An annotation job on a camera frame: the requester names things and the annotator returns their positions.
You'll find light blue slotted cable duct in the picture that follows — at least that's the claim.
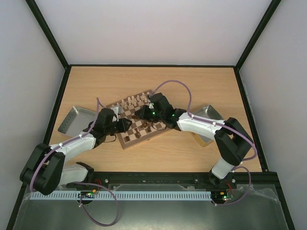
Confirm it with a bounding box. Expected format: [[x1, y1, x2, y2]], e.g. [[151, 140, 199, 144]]
[[29, 191, 212, 201]]

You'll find dark knight piece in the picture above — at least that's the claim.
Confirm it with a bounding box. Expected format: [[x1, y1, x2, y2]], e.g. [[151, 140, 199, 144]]
[[142, 122, 148, 128]]

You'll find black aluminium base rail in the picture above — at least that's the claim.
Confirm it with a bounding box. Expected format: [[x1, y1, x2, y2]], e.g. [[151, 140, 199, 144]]
[[94, 172, 280, 191]]

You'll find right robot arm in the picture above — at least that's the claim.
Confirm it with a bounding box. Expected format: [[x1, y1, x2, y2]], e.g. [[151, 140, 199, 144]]
[[135, 93, 255, 188]]

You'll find wooden chess board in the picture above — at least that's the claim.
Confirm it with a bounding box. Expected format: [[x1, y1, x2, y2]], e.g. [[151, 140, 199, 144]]
[[107, 90, 170, 150]]

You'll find left metal tray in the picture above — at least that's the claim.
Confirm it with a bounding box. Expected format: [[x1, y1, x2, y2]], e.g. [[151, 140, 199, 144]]
[[58, 106, 95, 137]]

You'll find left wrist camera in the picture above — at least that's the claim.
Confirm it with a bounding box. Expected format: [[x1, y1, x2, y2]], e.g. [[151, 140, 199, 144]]
[[110, 105, 123, 117]]

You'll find right metal tin tray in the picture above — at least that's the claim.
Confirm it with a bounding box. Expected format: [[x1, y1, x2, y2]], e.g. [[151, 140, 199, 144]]
[[190, 104, 225, 148]]

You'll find black enclosure frame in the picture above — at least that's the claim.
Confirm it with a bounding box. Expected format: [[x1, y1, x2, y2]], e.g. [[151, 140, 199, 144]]
[[7, 0, 295, 230]]

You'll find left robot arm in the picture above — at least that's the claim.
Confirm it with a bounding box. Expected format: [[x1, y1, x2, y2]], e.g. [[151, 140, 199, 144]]
[[20, 107, 132, 195]]

